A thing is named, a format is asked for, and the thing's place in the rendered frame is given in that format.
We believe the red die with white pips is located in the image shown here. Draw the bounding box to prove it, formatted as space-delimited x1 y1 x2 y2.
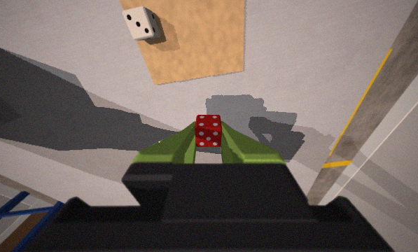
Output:
195 115 222 147

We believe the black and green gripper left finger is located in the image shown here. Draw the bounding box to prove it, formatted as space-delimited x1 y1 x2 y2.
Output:
131 121 197 164

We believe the tan mat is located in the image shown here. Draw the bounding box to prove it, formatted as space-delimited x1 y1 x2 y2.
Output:
120 0 244 85

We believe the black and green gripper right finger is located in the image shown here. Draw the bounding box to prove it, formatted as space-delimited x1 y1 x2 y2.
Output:
221 121 286 165

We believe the white die with black pips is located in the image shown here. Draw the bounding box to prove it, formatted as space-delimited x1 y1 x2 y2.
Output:
122 6 160 41

